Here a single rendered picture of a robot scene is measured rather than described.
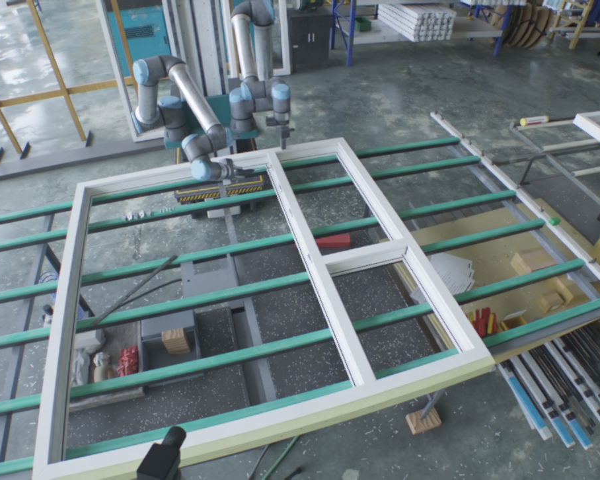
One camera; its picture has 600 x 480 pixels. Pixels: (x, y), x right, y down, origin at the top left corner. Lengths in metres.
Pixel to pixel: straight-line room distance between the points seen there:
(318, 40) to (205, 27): 3.07
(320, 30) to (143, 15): 2.24
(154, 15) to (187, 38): 2.74
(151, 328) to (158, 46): 4.38
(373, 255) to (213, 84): 1.80
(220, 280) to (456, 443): 1.50
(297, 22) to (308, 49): 0.40
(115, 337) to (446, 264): 1.64
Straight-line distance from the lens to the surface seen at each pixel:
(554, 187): 3.00
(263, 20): 2.52
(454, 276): 2.05
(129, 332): 1.93
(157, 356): 1.83
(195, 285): 1.66
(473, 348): 1.47
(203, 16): 2.78
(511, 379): 2.22
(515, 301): 2.09
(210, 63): 2.88
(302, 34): 5.59
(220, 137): 1.87
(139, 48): 5.66
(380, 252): 1.66
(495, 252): 2.27
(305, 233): 1.69
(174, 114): 2.76
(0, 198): 4.40
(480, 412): 2.46
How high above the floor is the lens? 2.12
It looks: 46 degrees down
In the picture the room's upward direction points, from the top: straight up
